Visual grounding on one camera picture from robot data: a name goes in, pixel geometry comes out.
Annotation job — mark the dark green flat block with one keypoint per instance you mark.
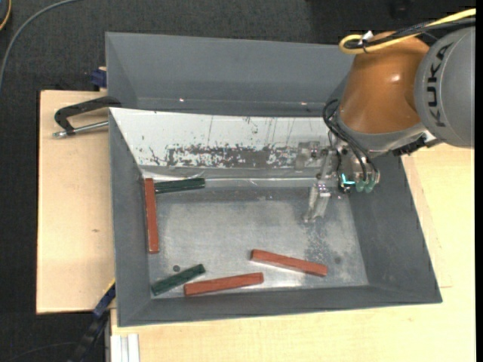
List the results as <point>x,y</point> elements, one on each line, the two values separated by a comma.
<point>179,185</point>
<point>177,279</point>

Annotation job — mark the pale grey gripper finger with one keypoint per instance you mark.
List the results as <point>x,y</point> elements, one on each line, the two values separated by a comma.
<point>311,206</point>
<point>322,204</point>

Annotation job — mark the red-brown flat block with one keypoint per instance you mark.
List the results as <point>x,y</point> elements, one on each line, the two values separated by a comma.
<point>223,284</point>
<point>288,262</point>
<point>151,217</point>

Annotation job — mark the pale wood flat board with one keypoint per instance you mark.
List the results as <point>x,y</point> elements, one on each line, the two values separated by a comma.
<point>73,202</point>

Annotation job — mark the grey metal bin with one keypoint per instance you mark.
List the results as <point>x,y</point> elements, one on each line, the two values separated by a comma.
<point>234,236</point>

